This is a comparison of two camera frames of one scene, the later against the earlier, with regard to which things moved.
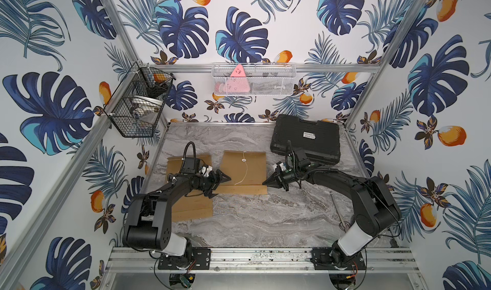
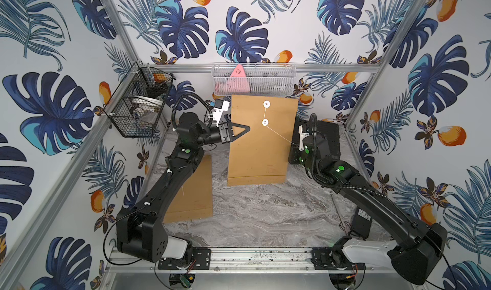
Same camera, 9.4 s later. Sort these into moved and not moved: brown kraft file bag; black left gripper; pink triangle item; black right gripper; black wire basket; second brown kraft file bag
Moved: brown kraft file bag; black left gripper; black right gripper
Not moved: black wire basket; second brown kraft file bag; pink triangle item
